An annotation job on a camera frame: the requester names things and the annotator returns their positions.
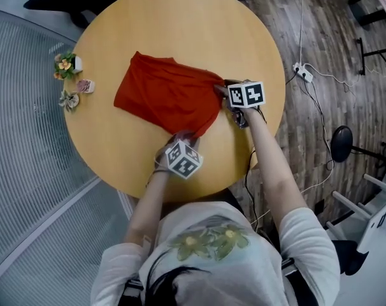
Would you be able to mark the black round stool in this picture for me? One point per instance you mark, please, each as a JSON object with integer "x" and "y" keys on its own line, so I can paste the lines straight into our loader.
{"x": 342, "y": 143}

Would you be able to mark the red long-sleeved top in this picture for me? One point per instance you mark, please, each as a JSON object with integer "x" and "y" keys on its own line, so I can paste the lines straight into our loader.
{"x": 167, "y": 91}

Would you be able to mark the black metal stand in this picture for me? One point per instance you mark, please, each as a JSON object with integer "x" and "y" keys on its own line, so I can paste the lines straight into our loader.
{"x": 376, "y": 56}

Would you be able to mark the white desk with black legs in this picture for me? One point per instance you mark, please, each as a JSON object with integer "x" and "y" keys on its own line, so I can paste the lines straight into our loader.
{"x": 376, "y": 2}

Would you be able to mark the orange flower plant white pot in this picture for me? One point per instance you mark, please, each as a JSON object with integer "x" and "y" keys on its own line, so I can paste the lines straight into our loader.
{"x": 66, "y": 65}

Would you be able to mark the person's white flower-print shirt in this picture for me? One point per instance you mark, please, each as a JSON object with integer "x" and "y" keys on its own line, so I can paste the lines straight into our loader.
{"x": 218, "y": 253}

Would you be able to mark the person's right forearm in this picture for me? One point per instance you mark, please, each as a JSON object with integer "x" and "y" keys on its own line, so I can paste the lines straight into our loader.
{"x": 272, "y": 167}

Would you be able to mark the person's left forearm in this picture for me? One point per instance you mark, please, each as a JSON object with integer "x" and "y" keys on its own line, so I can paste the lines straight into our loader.
{"x": 148, "y": 202}

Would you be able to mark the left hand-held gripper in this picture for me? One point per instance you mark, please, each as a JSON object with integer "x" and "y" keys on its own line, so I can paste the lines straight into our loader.
{"x": 184, "y": 160}

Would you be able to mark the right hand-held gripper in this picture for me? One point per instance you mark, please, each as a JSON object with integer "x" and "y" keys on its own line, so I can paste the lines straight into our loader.
{"x": 247, "y": 95}

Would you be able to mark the white wooden stool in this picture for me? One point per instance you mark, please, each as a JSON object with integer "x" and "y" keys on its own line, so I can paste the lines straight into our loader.
{"x": 368, "y": 212}

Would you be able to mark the black wristband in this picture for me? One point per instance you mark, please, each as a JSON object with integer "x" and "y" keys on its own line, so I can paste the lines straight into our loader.
{"x": 159, "y": 171}

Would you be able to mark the white power strip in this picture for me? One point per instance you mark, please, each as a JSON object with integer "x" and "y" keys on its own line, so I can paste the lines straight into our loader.
{"x": 303, "y": 72}

